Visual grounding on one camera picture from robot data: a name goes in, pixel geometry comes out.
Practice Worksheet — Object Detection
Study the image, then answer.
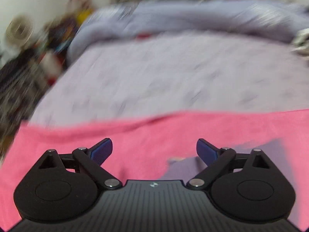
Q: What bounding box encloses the colourful toy box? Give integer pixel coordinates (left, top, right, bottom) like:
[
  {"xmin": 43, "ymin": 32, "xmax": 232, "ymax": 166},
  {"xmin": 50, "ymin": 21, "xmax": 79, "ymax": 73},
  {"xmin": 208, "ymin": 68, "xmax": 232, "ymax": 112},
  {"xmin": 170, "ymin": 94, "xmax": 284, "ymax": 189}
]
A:
[{"xmin": 48, "ymin": 17, "xmax": 79, "ymax": 52}]

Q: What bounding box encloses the black and beige jacket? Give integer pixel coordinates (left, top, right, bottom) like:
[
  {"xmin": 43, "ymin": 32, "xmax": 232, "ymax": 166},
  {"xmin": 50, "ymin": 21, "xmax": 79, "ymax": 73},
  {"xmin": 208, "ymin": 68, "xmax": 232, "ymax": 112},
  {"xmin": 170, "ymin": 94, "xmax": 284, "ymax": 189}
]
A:
[{"xmin": 291, "ymin": 28, "xmax": 309, "ymax": 57}]

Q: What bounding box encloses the blue-grey floral duvet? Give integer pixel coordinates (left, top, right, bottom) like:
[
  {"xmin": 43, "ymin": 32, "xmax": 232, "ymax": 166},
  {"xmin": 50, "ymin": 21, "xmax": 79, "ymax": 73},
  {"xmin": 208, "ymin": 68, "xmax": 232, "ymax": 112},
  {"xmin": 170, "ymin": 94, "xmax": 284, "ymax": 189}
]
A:
[{"xmin": 66, "ymin": 0, "xmax": 308, "ymax": 63}]

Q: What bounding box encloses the pink towel blanket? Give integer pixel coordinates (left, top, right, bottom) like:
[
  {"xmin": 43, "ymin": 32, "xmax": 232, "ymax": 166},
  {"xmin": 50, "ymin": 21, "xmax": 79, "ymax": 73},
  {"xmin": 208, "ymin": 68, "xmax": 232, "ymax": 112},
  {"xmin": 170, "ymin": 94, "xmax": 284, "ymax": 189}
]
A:
[{"xmin": 1, "ymin": 110, "xmax": 308, "ymax": 230}]

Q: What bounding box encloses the patterned woven bag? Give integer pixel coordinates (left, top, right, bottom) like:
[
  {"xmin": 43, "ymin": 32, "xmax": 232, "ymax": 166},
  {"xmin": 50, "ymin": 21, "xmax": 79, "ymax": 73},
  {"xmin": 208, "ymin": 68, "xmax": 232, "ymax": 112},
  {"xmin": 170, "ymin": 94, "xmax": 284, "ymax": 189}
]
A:
[{"xmin": 1, "ymin": 49, "xmax": 49, "ymax": 157}]

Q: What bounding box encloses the purple fleece shirt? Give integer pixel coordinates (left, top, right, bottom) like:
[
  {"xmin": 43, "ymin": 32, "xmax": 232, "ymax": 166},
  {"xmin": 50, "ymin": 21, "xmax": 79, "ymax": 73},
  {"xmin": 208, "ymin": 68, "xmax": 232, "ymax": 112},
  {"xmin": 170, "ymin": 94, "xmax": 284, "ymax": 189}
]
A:
[{"xmin": 162, "ymin": 139, "xmax": 299, "ymax": 231}]

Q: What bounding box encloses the white electric fan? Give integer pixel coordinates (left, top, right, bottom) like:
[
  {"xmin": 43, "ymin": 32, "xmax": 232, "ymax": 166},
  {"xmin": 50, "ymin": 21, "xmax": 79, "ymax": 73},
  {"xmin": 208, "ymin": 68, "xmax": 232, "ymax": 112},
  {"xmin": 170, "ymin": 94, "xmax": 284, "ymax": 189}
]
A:
[{"xmin": 5, "ymin": 15, "xmax": 34, "ymax": 47}]

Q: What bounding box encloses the lavender butterfly bed sheet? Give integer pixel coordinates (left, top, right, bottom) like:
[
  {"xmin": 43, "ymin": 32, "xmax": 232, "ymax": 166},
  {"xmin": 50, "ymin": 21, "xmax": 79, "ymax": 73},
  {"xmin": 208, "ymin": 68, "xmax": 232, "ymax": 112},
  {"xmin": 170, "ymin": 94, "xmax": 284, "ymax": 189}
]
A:
[{"xmin": 30, "ymin": 32, "xmax": 308, "ymax": 127}]

